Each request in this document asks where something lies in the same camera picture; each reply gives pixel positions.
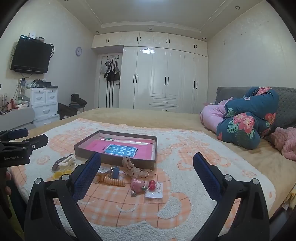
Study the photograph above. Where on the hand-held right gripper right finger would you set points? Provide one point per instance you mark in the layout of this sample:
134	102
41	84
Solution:
205	176

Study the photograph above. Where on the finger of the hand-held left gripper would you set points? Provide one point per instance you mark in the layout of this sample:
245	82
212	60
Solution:
16	134
38	141

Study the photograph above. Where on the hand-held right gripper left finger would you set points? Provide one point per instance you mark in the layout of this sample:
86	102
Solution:
87	176

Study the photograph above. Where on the clear orange small clip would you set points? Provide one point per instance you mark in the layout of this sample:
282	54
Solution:
103	171

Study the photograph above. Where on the white claw hair clip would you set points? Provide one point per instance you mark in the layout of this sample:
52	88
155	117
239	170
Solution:
67	161

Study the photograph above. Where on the yellow hair clip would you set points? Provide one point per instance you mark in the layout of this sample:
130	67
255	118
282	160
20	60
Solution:
60	174

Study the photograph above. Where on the blue hair clip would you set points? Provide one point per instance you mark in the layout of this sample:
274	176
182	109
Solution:
115	172

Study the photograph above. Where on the beige large claw clip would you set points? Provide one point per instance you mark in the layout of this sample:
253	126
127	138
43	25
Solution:
136	171

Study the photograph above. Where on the brown cardboard box tray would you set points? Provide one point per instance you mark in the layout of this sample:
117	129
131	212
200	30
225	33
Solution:
138	162

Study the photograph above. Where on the clear earring card packet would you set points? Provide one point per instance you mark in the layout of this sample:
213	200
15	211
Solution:
155	194

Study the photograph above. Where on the person's left hand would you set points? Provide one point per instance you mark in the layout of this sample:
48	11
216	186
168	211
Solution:
8	190

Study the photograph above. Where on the orange white printed blanket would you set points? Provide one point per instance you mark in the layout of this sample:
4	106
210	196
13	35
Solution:
185	148

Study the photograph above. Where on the white plastic drawer cabinet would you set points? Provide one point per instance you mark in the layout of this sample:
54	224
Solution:
44	104

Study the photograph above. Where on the brown clothes heap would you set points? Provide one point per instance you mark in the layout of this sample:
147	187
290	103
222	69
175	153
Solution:
67	110

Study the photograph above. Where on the pink fish charm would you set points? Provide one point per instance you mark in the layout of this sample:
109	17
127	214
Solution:
138	186

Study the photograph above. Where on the black set-top box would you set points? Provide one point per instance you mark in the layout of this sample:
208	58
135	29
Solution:
44	84

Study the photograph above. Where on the dark folded clothes pile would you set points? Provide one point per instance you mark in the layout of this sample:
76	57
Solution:
78	100

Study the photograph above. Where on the pink garment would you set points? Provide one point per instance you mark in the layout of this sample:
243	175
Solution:
212	115

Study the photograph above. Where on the bed with tan sheet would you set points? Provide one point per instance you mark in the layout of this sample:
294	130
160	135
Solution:
161	118

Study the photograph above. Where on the blue floral quilt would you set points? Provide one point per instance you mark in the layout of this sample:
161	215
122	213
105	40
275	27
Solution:
249	115

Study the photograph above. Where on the white door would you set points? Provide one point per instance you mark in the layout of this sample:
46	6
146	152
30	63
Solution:
103	92

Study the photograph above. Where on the pink fluffy blanket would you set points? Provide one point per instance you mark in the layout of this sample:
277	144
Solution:
285	141

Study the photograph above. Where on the hanging bags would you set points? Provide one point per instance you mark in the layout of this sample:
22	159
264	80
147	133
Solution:
112	71

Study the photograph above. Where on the white glossy wardrobe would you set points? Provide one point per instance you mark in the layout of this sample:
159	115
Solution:
161	76

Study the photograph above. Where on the black wall television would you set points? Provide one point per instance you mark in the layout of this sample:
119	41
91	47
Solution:
31	55

